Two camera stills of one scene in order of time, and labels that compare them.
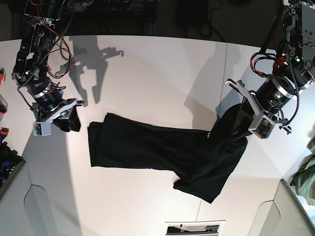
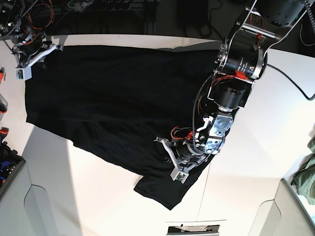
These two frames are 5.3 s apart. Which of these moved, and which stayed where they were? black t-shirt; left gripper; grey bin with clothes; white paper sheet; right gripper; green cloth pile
Moved: left gripper; black t-shirt; right gripper
Stayed: grey bin with clothes; white paper sheet; green cloth pile
